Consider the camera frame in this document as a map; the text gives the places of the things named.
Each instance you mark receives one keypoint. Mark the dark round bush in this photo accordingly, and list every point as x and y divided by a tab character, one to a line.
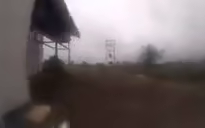
51	80

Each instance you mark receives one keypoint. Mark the robot's own part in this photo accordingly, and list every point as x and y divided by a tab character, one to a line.
64	124

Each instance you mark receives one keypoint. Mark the tall frame tower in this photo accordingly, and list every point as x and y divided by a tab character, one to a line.
110	51

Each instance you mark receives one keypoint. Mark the white building with dark roof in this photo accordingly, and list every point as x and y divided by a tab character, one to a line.
10	50

